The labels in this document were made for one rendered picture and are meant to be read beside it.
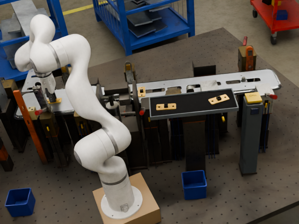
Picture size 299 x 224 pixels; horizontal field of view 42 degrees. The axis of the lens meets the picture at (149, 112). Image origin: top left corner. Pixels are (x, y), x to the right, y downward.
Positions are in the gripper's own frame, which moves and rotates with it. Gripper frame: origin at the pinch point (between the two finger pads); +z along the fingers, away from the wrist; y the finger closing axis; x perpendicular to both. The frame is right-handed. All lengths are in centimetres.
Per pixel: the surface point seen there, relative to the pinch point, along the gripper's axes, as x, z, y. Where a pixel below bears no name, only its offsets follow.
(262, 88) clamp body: -105, -3, -16
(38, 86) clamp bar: -0.6, -17.9, -14.9
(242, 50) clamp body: -103, -3, 19
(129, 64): -41.4, -6.2, 13.3
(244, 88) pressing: -99, 3, -7
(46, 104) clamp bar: -1.5, -7.8, -15.8
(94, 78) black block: -20.5, 3.9, 18.5
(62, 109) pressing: -5.9, 2.9, -7.6
